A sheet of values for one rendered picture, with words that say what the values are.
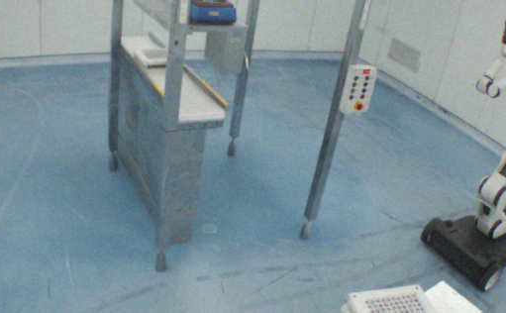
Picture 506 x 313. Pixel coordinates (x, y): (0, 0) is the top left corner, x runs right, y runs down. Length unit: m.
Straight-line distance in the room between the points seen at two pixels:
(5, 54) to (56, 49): 0.59
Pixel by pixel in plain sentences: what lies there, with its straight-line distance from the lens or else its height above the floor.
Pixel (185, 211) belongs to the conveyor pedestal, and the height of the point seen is 0.24.
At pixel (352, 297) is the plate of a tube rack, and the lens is 1.36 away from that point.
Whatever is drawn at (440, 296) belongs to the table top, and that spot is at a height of 0.89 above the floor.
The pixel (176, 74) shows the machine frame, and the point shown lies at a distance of 2.08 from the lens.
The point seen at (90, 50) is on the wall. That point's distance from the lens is 5.70.
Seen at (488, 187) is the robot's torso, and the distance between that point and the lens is 3.08.
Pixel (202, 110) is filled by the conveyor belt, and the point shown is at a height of 0.91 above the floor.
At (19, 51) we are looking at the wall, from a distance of 5.63.
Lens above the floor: 1.86
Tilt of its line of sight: 29 degrees down
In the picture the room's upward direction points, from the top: 9 degrees clockwise
